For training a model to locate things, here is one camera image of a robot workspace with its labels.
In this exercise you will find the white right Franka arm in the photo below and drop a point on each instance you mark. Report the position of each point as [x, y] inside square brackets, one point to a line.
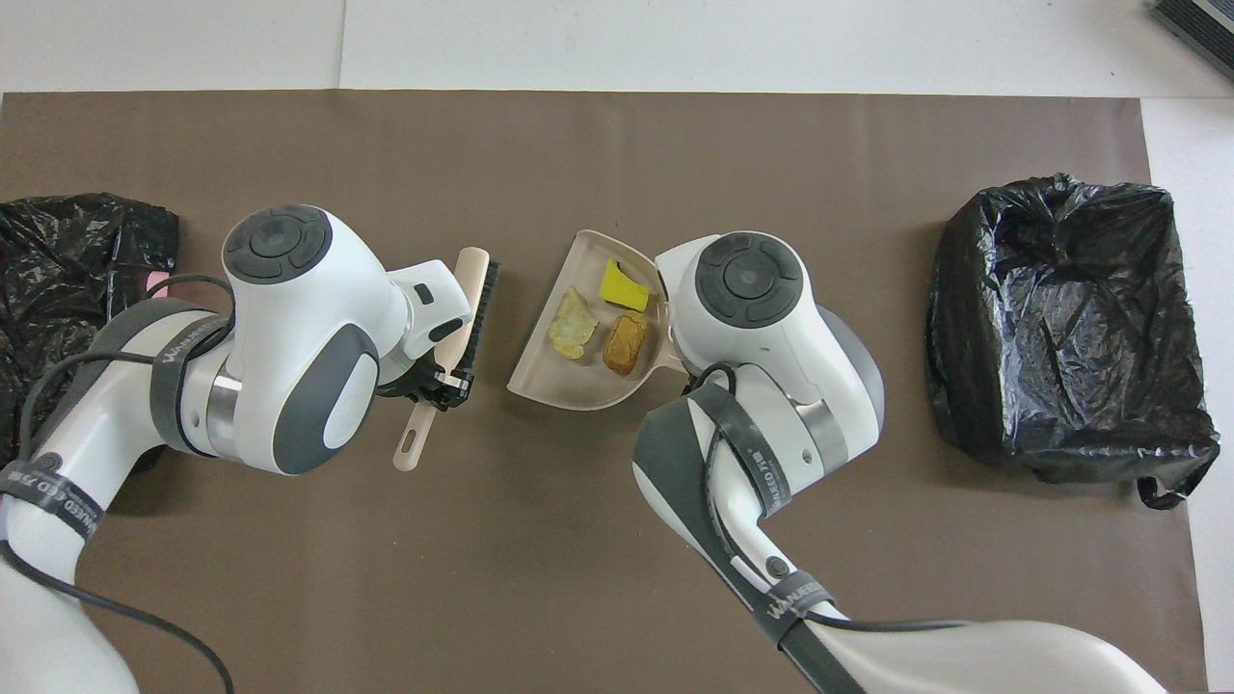
[810, 357]

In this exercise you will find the yellow sponge with green side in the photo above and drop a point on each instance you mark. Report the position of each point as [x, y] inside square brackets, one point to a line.
[622, 287]

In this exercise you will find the black bag bin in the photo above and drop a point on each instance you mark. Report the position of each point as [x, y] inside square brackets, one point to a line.
[58, 251]
[1060, 328]

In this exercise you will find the beige brush with black bristles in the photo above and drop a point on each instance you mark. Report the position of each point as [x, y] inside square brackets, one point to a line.
[413, 445]

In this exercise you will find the tan brown foam chunk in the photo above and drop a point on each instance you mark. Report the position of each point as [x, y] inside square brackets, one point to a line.
[625, 345]

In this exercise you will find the pink plastic bin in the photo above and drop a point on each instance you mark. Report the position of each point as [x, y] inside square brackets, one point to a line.
[154, 282]

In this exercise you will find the pale crumbly foam chunk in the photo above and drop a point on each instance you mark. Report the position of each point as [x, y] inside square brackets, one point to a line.
[573, 326]

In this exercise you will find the dark grey ribbed panel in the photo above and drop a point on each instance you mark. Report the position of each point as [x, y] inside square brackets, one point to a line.
[1200, 29]

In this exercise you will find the brown paper table mat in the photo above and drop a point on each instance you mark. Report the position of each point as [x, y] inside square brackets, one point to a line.
[578, 135]

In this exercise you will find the left black bag bin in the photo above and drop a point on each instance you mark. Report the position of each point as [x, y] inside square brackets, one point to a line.
[58, 251]

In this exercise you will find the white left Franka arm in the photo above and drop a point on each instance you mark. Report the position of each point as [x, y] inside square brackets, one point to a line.
[318, 299]

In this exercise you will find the beige plastic dustpan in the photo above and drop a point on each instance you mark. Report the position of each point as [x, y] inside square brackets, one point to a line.
[554, 381]

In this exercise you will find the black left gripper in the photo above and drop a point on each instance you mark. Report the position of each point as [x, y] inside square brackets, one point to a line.
[415, 378]

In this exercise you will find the right black bag bin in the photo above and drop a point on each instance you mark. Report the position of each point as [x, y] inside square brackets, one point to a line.
[1060, 328]

